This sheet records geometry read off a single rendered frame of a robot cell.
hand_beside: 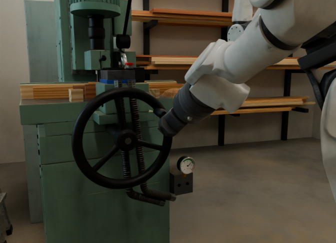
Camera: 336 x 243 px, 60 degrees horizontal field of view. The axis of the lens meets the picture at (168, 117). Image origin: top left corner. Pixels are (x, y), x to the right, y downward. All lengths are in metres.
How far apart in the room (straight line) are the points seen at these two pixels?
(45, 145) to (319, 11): 0.81
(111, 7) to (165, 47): 2.52
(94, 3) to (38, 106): 0.39
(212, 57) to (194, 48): 3.19
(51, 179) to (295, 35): 0.82
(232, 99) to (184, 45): 3.10
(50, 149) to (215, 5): 3.20
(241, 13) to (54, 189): 0.87
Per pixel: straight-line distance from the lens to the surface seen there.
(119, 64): 1.27
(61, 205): 1.04
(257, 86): 4.14
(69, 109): 0.96
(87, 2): 1.07
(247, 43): 0.44
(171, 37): 3.60
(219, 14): 3.27
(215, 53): 0.51
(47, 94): 1.10
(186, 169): 1.07
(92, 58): 1.08
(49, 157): 0.98
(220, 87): 0.56
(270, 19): 0.40
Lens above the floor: 1.00
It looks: 9 degrees down
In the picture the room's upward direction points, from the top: straight up
